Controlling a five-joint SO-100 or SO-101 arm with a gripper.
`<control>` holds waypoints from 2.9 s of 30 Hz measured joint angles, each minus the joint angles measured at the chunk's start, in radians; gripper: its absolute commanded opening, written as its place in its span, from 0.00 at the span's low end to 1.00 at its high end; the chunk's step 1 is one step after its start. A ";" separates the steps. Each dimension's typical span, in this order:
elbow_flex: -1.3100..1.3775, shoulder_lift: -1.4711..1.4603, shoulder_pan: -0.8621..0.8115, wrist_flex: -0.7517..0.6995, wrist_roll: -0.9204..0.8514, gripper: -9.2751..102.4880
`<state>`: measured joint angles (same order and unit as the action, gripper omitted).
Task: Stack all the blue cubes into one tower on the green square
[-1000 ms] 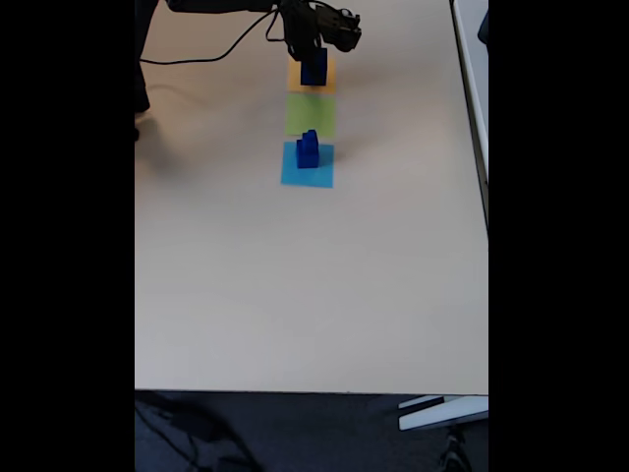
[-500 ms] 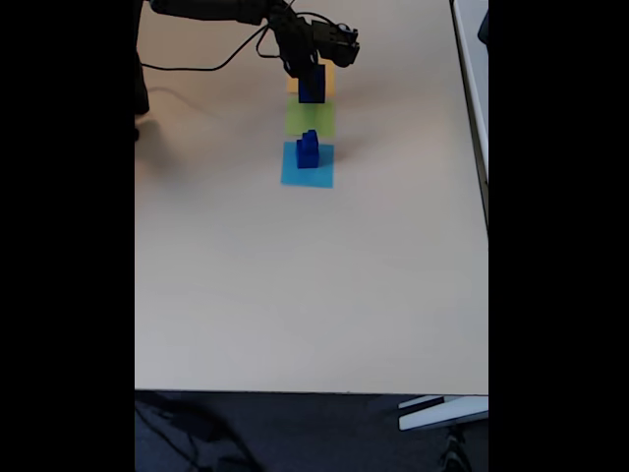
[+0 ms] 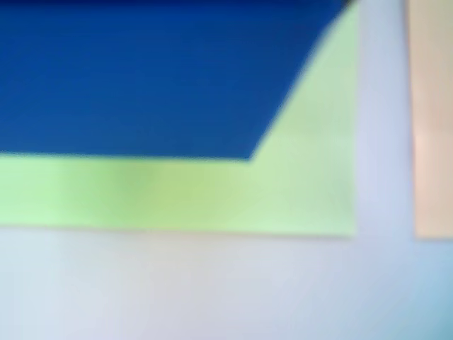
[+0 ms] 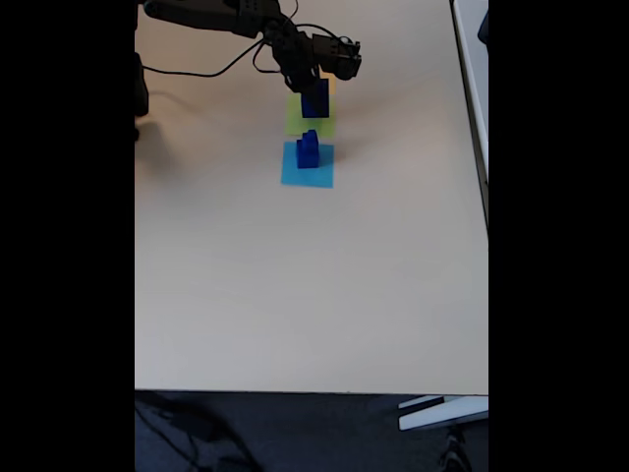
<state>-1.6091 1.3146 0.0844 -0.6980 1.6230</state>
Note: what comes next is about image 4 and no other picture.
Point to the light blue paper square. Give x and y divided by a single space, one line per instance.
290 178

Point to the small blue cube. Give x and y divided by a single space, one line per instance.
309 141

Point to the orange paper square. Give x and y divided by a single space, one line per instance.
332 84

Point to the large blue cube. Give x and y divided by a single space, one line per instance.
322 105

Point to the white neighbouring table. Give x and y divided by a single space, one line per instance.
472 98

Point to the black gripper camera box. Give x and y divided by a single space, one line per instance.
339 56

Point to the green paper square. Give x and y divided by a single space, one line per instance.
292 125

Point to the white table foot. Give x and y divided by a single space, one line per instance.
442 415

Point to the medium blue cube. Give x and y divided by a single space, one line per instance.
307 158

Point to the dark blue object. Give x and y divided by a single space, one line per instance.
484 27

